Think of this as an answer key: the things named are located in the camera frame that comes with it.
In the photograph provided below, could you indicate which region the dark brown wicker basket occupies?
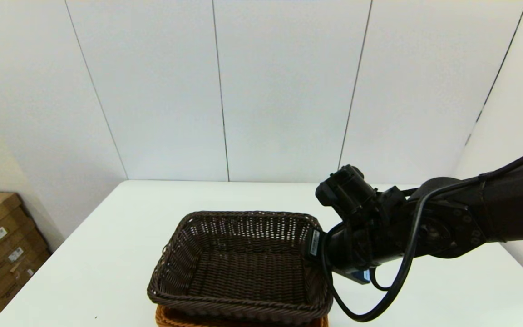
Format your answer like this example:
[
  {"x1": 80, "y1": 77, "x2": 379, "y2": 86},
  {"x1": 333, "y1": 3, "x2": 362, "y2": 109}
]
[{"x1": 147, "y1": 210, "x2": 335, "y2": 325}]

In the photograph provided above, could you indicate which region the orange wicker basket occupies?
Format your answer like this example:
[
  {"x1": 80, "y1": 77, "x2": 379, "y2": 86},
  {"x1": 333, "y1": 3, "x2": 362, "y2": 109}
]
[{"x1": 155, "y1": 305, "x2": 330, "y2": 327}]

